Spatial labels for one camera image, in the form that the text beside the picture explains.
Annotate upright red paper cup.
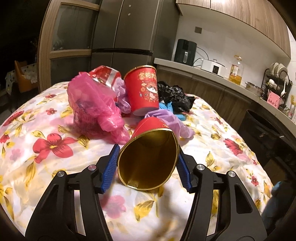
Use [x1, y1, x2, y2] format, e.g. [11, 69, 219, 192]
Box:
[124, 65, 159, 116]

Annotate red paper cup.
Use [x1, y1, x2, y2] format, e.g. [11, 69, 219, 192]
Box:
[124, 65, 159, 116]
[117, 117, 179, 191]

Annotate blue glove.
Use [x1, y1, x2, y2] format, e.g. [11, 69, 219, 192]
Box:
[159, 101, 187, 121]

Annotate wall socket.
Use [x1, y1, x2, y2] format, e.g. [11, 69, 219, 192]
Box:
[195, 27, 202, 34]

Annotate wooden glass sliding door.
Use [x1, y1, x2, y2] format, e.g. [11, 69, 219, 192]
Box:
[37, 0, 101, 91]

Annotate wooden cabinets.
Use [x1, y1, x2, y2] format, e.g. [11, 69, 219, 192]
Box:
[176, 1, 291, 60]
[156, 64, 295, 184]

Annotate dark grey refrigerator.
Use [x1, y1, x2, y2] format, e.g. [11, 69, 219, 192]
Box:
[91, 0, 180, 75]

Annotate cooking oil bottle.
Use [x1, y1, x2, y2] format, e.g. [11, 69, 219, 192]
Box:
[228, 55, 244, 85]

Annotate pink utensil holder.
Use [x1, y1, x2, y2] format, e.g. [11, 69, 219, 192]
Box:
[267, 91, 282, 109]

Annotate black plastic bag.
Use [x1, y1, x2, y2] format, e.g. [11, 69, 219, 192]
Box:
[157, 81, 195, 113]

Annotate floral tablecloth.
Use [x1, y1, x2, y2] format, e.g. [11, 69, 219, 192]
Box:
[1, 82, 273, 240]

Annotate black dish rack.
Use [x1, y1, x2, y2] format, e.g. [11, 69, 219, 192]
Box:
[261, 62, 292, 110]

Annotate purple glove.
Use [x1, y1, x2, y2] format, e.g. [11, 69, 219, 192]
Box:
[114, 78, 195, 138]

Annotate white rice cooker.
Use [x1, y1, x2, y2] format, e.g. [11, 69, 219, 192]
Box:
[201, 59, 226, 78]

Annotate wooden upper cabinets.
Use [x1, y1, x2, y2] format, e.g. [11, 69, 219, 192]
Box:
[176, 1, 291, 60]

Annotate steel bowl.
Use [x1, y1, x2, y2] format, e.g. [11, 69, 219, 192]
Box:
[245, 82, 263, 97]

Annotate black air fryer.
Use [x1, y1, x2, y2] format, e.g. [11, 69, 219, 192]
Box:
[174, 39, 197, 66]

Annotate orange chair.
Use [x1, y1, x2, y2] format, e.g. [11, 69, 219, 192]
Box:
[15, 61, 38, 93]

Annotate pink plastic bag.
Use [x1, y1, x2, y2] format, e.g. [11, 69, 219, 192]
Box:
[67, 72, 130, 145]

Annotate black trash bin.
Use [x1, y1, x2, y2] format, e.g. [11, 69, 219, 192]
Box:
[238, 110, 290, 166]

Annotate red white snack wrapper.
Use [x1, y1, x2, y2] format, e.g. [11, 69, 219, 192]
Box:
[88, 65, 121, 90]

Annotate wooden lower cabinets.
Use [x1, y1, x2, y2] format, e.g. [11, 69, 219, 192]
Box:
[156, 64, 295, 184]

